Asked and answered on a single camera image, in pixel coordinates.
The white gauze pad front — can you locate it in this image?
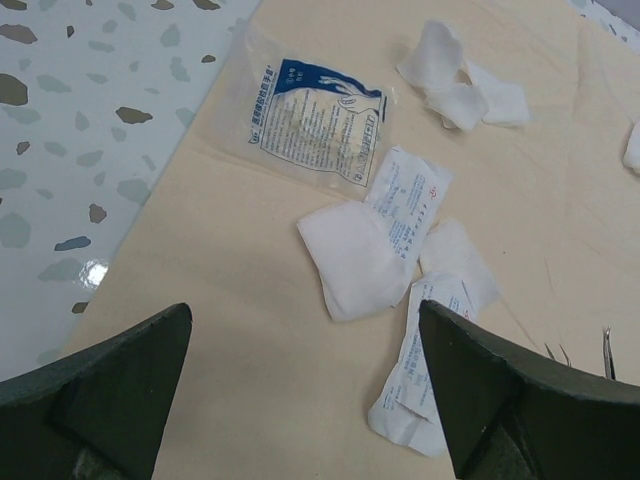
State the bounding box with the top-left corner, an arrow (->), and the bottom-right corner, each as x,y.
297,201 -> 408,322

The long white paper packet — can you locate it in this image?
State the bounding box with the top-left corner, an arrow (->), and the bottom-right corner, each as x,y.
368,272 -> 475,457

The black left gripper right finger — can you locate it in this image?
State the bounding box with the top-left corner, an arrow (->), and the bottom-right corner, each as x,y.
419,301 -> 639,479

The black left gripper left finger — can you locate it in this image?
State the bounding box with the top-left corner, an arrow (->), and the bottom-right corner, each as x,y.
1,303 -> 192,479

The white printed paper packet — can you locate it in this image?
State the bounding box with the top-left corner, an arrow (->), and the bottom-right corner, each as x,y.
365,146 -> 454,268

